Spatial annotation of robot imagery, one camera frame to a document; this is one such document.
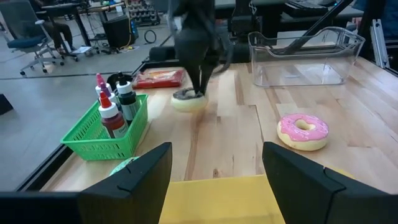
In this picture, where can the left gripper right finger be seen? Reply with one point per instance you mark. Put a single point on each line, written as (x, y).
(304, 193)

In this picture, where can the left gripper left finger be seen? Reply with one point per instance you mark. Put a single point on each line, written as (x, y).
(133, 193)

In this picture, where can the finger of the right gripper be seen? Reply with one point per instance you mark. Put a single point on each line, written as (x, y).
(206, 77)
(194, 77)

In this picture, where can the mint green frosted donut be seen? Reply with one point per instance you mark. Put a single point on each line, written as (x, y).
(122, 165)

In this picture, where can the red snack packet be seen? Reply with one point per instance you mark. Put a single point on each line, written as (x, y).
(158, 79)

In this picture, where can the pink frosted donut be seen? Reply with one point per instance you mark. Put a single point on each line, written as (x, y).
(303, 137)

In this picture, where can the dark colouring bottle black tip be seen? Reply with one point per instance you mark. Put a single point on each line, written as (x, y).
(127, 99)

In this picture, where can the red food colouring bottle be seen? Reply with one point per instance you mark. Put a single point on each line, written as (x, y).
(113, 123)

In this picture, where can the pink capped colouring bottle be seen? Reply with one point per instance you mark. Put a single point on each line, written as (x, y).
(100, 81)

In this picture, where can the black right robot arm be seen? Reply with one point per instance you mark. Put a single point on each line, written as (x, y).
(192, 12)

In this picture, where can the green plastic basket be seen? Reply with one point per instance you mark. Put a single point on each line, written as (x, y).
(93, 146)

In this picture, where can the black computer case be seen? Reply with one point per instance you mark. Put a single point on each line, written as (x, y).
(118, 31)

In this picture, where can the yellow translucent plastic bin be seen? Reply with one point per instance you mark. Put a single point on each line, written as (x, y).
(217, 202)

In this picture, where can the clear plastic bin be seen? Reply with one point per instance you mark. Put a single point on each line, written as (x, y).
(304, 71)

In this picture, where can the person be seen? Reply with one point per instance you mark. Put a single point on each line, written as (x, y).
(59, 31)

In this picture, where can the silver aluminium extrusion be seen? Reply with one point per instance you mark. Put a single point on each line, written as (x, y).
(379, 43)

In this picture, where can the blue office chair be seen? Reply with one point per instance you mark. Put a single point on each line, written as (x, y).
(26, 42)

